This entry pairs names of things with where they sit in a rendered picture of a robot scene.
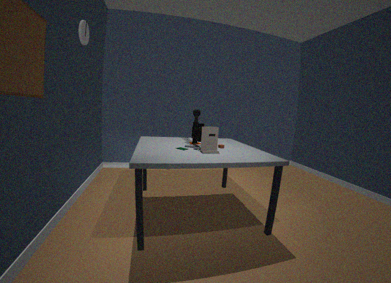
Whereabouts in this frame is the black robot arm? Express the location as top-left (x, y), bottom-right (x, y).
top-left (192, 109), bottom-right (200, 144)

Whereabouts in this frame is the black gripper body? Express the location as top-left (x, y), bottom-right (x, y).
top-left (197, 123), bottom-right (205, 142)

